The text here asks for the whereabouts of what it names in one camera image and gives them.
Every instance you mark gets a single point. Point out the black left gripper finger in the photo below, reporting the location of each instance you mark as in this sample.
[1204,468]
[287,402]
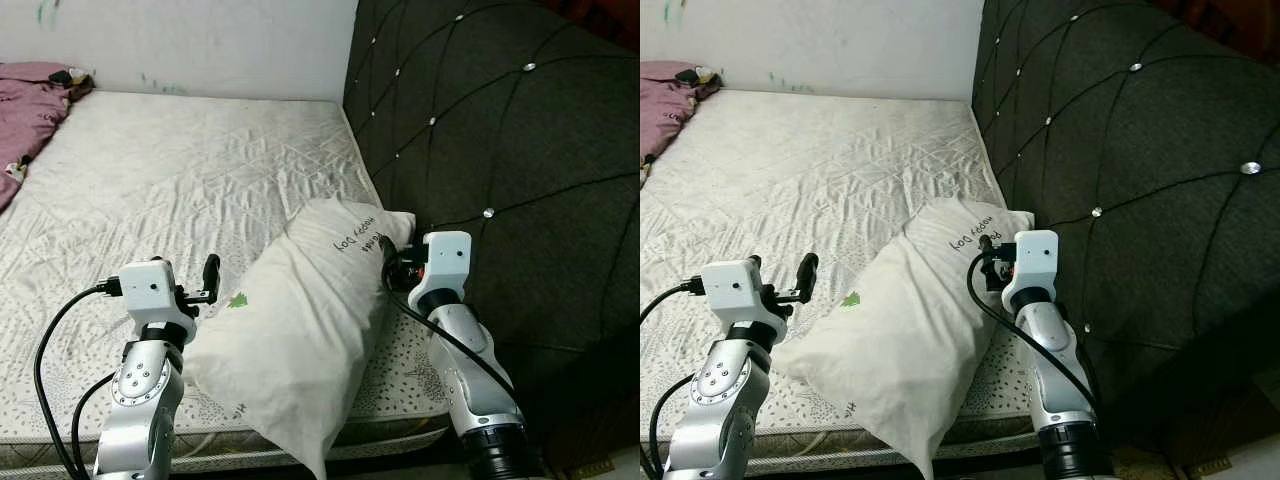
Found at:
[808,275]
[212,275]

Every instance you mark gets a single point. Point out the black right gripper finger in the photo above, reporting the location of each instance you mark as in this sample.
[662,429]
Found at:
[987,246]
[389,248]

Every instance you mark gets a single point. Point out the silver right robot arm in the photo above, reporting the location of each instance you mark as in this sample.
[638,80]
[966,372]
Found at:
[1055,370]
[470,370]

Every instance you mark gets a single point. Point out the grey quilted mattress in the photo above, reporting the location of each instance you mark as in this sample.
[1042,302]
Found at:
[800,180]
[180,180]

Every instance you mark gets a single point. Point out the cream pillow green tree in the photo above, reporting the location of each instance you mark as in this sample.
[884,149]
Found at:
[300,320]
[900,330]

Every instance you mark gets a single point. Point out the black tufted headboard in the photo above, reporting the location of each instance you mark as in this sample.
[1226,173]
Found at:
[520,150]
[1150,150]

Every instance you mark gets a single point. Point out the mauve cartoon print blanket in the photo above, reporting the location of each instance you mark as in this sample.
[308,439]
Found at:
[30,110]
[665,100]

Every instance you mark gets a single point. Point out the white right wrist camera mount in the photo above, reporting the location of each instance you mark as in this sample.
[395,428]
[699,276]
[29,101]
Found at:
[445,260]
[1032,260]

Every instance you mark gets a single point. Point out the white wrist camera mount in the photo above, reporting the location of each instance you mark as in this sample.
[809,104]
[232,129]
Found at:
[730,287]
[445,260]
[145,287]
[1032,260]

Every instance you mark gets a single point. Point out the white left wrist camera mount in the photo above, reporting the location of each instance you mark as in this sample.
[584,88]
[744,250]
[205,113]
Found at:
[730,287]
[145,287]

